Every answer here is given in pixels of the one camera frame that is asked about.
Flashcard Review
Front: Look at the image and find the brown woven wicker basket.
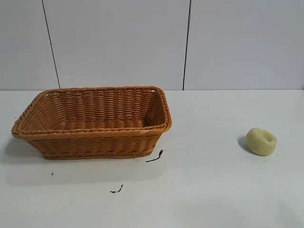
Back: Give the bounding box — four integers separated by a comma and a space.
11, 85, 173, 160

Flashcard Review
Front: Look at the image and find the short curled black thread scrap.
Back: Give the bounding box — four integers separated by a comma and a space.
109, 184, 124, 194

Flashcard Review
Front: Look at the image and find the long black thread scrap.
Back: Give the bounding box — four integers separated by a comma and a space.
145, 149, 164, 163

